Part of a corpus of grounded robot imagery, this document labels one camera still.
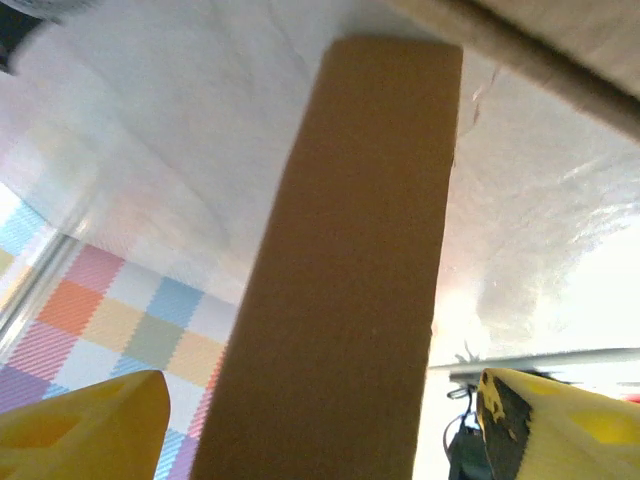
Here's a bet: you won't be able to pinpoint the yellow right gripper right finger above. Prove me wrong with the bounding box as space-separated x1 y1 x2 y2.
477 368 640 480

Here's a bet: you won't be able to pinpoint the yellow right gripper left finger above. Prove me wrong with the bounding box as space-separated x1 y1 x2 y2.
0 369 171 480

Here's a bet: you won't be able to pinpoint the brown cardboard mailer box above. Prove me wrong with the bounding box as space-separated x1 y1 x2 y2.
189 0 640 480

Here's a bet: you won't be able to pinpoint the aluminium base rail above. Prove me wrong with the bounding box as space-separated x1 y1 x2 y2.
429 347 640 389

